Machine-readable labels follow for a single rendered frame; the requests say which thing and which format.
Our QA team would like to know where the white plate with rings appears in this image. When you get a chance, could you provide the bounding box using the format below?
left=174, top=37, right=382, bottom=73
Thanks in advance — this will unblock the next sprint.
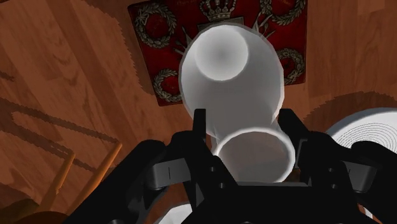
left=325, top=106, right=397, bottom=150

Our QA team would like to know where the wooden chair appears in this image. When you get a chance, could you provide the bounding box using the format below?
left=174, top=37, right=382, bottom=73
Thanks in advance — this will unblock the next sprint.
left=0, top=142, right=123, bottom=224

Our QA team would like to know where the white vase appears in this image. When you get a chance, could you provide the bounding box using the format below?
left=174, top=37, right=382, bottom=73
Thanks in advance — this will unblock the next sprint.
left=178, top=23, right=297, bottom=184

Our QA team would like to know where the red rug with crown pattern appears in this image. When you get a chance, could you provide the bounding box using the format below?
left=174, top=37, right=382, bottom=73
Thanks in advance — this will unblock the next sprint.
left=127, top=0, right=309, bottom=107

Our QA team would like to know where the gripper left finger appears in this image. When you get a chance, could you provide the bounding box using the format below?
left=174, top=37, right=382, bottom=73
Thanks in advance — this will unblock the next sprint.
left=63, top=108, right=238, bottom=224

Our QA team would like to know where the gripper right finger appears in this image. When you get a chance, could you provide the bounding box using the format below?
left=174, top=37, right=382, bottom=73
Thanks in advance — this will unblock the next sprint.
left=277, top=108, right=397, bottom=224

